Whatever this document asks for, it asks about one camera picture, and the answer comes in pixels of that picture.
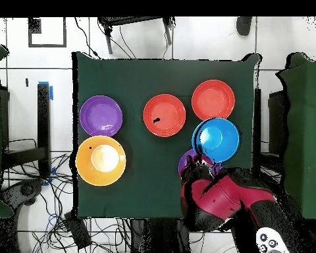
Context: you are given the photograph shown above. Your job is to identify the purple plastic bowl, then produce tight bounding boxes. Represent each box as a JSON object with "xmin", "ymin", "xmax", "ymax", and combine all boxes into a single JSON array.
[
  {"xmin": 178, "ymin": 148, "xmax": 223, "ymax": 177},
  {"xmin": 79, "ymin": 95, "xmax": 124, "ymax": 137}
]

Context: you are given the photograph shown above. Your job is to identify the blue plastic bowl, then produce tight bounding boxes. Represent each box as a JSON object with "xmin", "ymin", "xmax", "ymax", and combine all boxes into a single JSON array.
[{"xmin": 191, "ymin": 117, "xmax": 241, "ymax": 163}]

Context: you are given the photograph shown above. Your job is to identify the wide red-orange bowl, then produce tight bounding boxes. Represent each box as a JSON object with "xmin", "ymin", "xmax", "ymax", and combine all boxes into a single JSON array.
[
  {"xmin": 191, "ymin": 79, "xmax": 236, "ymax": 121},
  {"xmin": 143, "ymin": 94, "xmax": 187, "ymax": 138}
]

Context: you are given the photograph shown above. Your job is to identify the dark green tablecloth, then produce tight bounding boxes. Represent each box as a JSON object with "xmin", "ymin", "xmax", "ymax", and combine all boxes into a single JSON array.
[{"xmin": 71, "ymin": 51, "xmax": 261, "ymax": 219}]

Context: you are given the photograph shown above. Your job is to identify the large yellow-orange bowl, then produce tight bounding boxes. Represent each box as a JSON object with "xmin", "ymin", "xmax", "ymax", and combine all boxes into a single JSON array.
[{"xmin": 75, "ymin": 135, "xmax": 127, "ymax": 187}]

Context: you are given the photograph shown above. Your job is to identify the black power brick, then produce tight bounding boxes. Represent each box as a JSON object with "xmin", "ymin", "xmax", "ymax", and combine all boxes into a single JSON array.
[{"xmin": 63, "ymin": 211, "xmax": 92, "ymax": 250}]

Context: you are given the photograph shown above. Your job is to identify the person's foot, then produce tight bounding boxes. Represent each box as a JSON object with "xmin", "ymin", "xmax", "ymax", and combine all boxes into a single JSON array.
[{"xmin": 235, "ymin": 16, "xmax": 253, "ymax": 38}]

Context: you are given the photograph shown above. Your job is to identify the black metal chair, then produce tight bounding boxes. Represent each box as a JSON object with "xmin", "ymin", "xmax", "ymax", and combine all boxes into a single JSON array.
[{"xmin": 97, "ymin": 16, "xmax": 176, "ymax": 55}]

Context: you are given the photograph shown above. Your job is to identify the blue tape strip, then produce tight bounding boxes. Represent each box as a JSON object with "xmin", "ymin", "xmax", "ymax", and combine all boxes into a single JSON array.
[{"xmin": 38, "ymin": 80, "xmax": 54, "ymax": 101}]

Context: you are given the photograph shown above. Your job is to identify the blue network cable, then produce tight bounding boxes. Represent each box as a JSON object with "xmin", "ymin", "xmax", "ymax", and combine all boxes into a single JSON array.
[{"xmin": 45, "ymin": 213, "xmax": 69, "ymax": 233}]

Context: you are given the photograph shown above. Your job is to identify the black table frame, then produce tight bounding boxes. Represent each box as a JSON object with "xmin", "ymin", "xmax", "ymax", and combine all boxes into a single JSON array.
[{"xmin": 1, "ymin": 82, "xmax": 52, "ymax": 180}]

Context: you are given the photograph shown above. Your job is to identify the black floor cable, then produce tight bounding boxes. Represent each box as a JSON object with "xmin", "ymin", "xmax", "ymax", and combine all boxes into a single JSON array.
[{"xmin": 74, "ymin": 16, "xmax": 101, "ymax": 59}]

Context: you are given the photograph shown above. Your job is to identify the black square frame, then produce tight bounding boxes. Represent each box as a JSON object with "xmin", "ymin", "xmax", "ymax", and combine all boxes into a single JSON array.
[{"xmin": 28, "ymin": 16, "xmax": 67, "ymax": 48}]

